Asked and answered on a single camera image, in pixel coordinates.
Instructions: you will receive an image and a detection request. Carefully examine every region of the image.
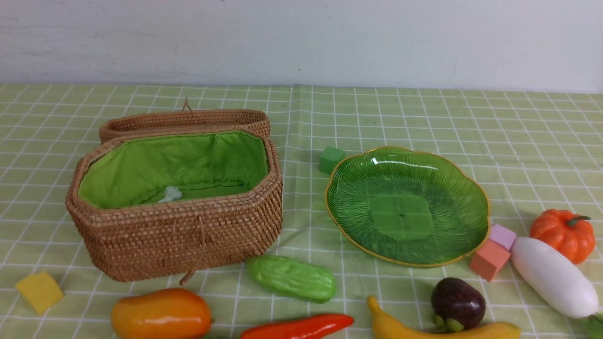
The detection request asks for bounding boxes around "green toy cucumber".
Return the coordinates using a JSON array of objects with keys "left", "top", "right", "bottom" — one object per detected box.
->
[{"left": 245, "top": 255, "right": 337, "bottom": 303}]

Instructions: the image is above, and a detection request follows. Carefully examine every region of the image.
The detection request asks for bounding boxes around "red orange toy carrot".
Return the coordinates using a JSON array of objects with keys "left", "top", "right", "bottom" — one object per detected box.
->
[{"left": 240, "top": 313, "right": 355, "bottom": 339}]

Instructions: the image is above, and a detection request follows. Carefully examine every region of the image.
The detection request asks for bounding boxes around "yellow toy banana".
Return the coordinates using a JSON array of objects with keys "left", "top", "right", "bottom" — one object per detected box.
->
[{"left": 367, "top": 296, "right": 522, "bottom": 339}]

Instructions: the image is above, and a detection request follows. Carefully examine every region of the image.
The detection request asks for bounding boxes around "orange yellow toy mango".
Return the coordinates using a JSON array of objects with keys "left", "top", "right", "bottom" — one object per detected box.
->
[{"left": 111, "top": 288, "right": 212, "bottom": 339}]

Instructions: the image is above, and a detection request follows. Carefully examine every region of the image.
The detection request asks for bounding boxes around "dark purple toy mangosteen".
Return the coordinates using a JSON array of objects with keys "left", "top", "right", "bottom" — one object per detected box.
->
[{"left": 431, "top": 277, "right": 486, "bottom": 332}]

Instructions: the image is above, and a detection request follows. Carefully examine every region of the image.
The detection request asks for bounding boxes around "white toy radish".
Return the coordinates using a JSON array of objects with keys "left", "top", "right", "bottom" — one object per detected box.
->
[{"left": 511, "top": 237, "right": 603, "bottom": 339}]

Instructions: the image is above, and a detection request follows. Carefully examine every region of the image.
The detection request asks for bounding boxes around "green foam cube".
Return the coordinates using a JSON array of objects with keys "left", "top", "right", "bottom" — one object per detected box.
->
[{"left": 318, "top": 146, "right": 346, "bottom": 175}]

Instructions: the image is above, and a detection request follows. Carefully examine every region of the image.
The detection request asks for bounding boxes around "green checkered tablecloth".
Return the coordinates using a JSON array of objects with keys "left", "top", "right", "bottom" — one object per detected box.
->
[{"left": 0, "top": 84, "right": 603, "bottom": 339}]

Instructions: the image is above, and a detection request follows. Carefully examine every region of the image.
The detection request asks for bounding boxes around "green glass leaf plate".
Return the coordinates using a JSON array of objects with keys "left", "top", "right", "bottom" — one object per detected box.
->
[{"left": 325, "top": 146, "right": 491, "bottom": 268}]

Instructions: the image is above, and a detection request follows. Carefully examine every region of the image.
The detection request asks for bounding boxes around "woven wicker basket lid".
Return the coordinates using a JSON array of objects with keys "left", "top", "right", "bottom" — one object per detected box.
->
[{"left": 99, "top": 99, "right": 271, "bottom": 143}]

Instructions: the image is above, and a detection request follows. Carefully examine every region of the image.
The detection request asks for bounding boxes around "woven wicker basket green lining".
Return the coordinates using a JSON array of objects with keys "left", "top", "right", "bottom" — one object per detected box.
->
[{"left": 65, "top": 127, "right": 284, "bottom": 283}]

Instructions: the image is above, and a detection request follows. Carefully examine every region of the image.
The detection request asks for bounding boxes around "salmon foam cube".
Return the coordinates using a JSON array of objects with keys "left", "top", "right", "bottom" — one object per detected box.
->
[{"left": 469, "top": 240, "right": 511, "bottom": 282}]

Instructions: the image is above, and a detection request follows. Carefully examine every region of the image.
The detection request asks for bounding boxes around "pink foam cube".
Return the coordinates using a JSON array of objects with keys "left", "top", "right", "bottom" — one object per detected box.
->
[{"left": 489, "top": 225, "right": 517, "bottom": 252}]

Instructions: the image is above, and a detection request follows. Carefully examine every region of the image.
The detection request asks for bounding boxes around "orange toy pumpkin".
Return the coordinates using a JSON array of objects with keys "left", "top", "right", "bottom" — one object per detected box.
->
[{"left": 530, "top": 210, "right": 596, "bottom": 265}]

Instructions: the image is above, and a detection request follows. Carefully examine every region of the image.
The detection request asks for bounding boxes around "yellow foam cube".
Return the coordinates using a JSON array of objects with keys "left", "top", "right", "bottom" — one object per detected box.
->
[{"left": 16, "top": 272, "right": 64, "bottom": 315}]

